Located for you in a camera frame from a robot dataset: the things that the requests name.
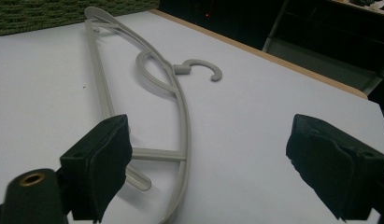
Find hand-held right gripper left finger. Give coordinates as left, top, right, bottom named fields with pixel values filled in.
left=59, top=114, right=134, bottom=224

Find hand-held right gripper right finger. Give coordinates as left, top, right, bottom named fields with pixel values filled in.
left=285, top=113, right=384, bottom=222

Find grey plastic clothes hanger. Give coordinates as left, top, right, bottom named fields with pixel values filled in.
left=84, top=6, right=223, bottom=224

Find dark metal shelf rack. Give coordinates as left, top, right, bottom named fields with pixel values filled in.
left=262, top=0, right=384, bottom=96

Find green knitted cloth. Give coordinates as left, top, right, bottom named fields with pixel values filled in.
left=0, top=0, right=160, bottom=36

